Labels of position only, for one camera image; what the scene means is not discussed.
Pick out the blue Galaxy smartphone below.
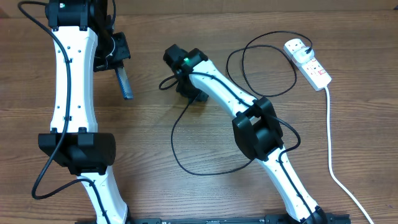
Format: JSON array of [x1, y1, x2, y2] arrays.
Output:
[[115, 67, 134, 100]]

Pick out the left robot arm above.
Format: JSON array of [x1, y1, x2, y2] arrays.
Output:
[[38, 1, 132, 223]]

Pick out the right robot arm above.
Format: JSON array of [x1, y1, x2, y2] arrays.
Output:
[[163, 44, 327, 223]]

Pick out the white charger plug adapter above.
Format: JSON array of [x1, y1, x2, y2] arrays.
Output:
[[292, 47, 315, 66]]

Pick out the white power strip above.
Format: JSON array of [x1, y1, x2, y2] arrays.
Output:
[[284, 39, 331, 91]]

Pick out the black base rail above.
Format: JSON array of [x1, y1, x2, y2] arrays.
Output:
[[74, 213, 351, 224]]

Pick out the white power strip cord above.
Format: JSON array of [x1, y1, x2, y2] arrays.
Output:
[[323, 86, 375, 224]]

